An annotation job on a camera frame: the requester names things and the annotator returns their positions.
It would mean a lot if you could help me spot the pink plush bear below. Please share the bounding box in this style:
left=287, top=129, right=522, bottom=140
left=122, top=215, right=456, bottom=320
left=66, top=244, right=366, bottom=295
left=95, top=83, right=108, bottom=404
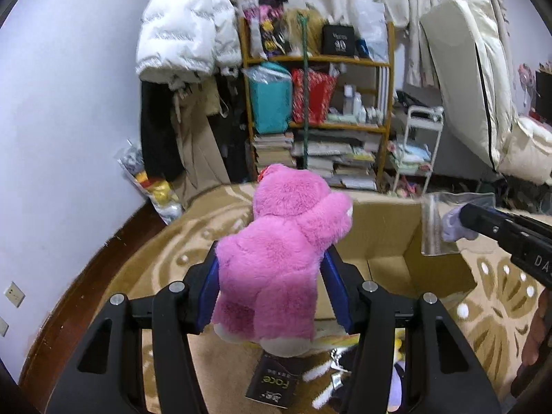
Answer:
left=211, top=164, right=353, bottom=358

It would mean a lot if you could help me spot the person right hand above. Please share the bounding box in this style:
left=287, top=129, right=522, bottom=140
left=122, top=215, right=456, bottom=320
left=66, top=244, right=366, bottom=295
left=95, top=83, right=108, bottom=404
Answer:
left=521, top=289, right=550, bottom=366

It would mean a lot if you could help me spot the beige patterned fluffy rug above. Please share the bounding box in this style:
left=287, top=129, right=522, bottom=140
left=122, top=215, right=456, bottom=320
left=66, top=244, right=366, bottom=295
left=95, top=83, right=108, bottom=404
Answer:
left=102, top=184, right=544, bottom=413

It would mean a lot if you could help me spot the open cardboard box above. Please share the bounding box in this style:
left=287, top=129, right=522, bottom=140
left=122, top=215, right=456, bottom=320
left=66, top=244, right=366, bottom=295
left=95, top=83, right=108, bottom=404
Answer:
left=336, top=191, right=476, bottom=308

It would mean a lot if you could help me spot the white utility cart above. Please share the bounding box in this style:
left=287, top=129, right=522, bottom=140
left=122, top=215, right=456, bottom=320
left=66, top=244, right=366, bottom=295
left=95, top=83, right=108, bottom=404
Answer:
left=387, top=105, right=444, bottom=195

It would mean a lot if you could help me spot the black small box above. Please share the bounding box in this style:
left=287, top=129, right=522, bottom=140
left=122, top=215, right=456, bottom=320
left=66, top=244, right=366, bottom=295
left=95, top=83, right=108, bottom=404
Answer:
left=245, top=352, right=305, bottom=409

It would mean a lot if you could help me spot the cream folded mattress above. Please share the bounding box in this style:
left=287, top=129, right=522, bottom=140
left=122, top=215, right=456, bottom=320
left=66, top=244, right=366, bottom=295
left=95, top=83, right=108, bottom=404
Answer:
left=421, top=0, right=551, bottom=185

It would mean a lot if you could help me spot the wooden bookshelf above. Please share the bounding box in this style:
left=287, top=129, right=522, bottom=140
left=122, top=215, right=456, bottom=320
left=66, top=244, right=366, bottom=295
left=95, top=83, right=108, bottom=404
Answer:
left=239, top=17, right=395, bottom=190

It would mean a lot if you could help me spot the red gift bag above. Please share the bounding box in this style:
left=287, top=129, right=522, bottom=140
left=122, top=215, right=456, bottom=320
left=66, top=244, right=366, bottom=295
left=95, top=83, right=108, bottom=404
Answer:
left=292, top=68, right=337, bottom=124

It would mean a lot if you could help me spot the beige hanging coat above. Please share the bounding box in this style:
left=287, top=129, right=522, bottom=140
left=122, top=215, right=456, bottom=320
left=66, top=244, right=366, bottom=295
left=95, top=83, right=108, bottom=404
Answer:
left=170, top=78, right=230, bottom=208

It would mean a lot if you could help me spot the black box with 40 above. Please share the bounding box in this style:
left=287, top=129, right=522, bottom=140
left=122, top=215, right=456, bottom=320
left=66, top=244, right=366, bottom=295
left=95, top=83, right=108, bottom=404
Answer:
left=321, top=23, right=356, bottom=57

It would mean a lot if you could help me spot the teal bag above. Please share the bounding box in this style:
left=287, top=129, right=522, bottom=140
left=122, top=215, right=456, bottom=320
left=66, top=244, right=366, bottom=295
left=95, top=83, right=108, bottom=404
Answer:
left=242, top=62, right=293, bottom=135

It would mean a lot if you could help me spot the green pole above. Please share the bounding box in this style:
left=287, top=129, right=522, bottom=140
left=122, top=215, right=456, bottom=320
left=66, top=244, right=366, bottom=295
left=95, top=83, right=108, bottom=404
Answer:
left=297, top=13, right=310, bottom=170

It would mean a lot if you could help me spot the white puffer jacket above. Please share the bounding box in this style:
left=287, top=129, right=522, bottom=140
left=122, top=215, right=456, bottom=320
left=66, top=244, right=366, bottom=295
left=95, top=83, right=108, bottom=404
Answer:
left=136, top=0, right=242, bottom=89

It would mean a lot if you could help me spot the white wall socket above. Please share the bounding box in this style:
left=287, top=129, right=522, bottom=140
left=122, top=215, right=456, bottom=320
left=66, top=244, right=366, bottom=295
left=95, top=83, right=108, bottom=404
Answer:
left=4, top=282, right=25, bottom=308

